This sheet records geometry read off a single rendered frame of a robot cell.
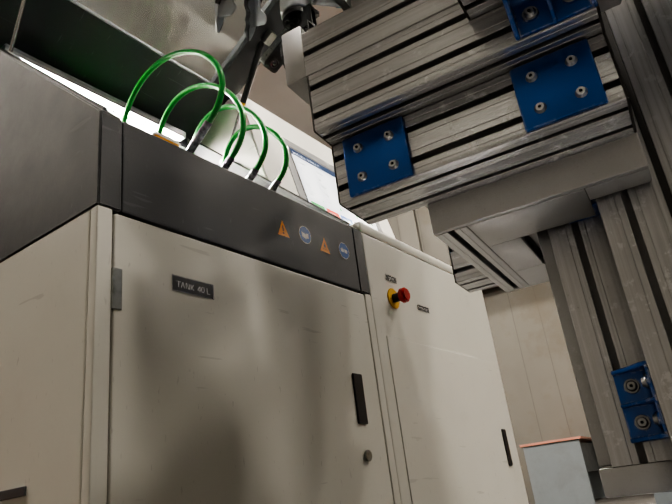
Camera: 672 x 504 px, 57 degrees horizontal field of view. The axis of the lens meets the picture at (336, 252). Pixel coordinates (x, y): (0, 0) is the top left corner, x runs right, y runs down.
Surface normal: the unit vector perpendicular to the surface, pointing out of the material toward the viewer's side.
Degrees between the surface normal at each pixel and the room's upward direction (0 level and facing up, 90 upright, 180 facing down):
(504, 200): 90
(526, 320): 90
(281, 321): 90
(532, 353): 90
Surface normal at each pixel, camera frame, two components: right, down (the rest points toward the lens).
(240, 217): 0.80, -0.31
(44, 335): -0.59, -0.24
